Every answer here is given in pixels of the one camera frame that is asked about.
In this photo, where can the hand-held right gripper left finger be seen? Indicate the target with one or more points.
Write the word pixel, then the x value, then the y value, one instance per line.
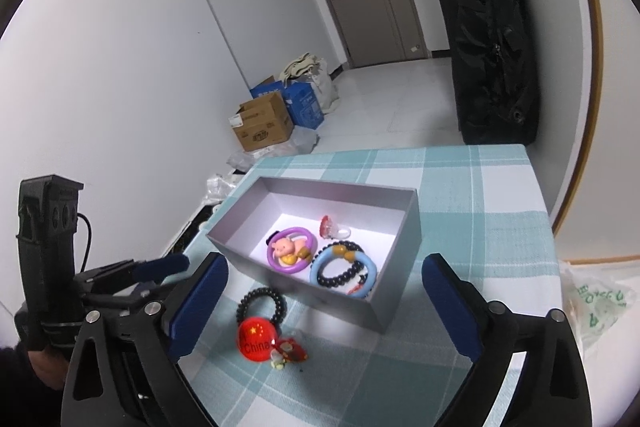
pixel 197 302

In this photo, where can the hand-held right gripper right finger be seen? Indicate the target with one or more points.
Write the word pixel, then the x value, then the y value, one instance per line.
pixel 450 302

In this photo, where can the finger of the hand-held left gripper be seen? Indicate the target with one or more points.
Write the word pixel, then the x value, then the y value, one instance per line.
pixel 165 266
pixel 125 296

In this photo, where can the grey cardboard box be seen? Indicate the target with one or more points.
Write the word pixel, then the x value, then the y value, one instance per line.
pixel 400 257

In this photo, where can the small red white hair clip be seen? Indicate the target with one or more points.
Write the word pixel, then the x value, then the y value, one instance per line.
pixel 327 226

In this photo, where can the person's left forearm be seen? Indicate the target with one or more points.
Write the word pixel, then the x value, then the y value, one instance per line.
pixel 20 397

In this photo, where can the person's left hand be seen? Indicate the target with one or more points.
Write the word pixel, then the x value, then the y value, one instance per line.
pixel 45 367

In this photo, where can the small silver parcel bag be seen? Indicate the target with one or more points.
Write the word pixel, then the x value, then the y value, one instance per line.
pixel 222 184

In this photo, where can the red figure hair clip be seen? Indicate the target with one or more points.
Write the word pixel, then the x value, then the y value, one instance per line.
pixel 292 352

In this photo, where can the teal checked tablecloth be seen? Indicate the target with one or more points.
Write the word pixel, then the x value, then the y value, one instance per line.
pixel 450 187

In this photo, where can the white green plastic bag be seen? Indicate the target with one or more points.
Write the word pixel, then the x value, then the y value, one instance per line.
pixel 595 307

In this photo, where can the brown cardboard box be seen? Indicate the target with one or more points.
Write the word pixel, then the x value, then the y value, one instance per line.
pixel 265 129

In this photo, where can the blue carton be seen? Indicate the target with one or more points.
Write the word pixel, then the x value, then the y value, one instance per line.
pixel 265 89

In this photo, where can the blue printed box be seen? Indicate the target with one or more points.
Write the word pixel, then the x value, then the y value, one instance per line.
pixel 305 107

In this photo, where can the white woven sack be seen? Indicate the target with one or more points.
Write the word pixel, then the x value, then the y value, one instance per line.
pixel 327 89

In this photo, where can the beige folded cloth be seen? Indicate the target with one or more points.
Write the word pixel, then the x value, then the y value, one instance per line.
pixel 300 67

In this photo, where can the black backpack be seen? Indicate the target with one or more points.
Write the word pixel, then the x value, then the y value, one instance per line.
pixel 490 57

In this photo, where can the white wardrobe gold trim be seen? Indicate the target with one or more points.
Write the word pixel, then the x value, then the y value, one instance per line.
pixel 610 107

